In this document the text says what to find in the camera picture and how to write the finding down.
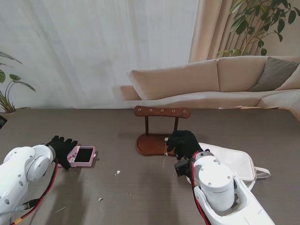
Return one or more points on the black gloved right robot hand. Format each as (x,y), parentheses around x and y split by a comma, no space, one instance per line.
(185,144)

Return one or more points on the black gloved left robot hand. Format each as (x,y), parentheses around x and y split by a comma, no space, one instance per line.
(62,150)

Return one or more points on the pink floral gift box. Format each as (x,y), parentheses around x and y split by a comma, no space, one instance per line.
(77,164)

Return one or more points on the white zippered pouch bag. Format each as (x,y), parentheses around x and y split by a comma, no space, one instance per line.
(234,159)

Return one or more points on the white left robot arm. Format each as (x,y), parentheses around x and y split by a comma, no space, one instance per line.
(18,171)

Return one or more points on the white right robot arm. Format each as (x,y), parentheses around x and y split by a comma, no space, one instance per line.
(218,182)

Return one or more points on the brown wooden jewelry stand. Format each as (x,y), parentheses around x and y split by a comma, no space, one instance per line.
(150,144)

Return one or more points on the small white paper scrap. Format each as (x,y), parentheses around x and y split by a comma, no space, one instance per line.
(100,199)
(117,173)

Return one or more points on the beige sofa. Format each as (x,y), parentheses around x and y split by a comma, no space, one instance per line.
(178,79)

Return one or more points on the dark flat object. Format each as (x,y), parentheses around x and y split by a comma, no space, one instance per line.
(2,122)

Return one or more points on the broad-leaf green potted plant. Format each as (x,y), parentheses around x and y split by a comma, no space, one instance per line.
(16,78)

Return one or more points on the white sheer curtain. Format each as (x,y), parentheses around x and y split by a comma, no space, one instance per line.
(70,47)

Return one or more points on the grey sofa cushion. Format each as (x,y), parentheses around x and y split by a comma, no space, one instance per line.
(274,72)

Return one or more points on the beige curtain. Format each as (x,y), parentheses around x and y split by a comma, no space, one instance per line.
(211,28)

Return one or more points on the beige sofa cushion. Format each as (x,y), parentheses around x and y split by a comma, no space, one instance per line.
(291,80)

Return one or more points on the tall green leafy plant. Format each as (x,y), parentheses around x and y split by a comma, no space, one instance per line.
(241,23)

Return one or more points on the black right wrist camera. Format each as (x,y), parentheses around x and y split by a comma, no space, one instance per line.
(181,167)

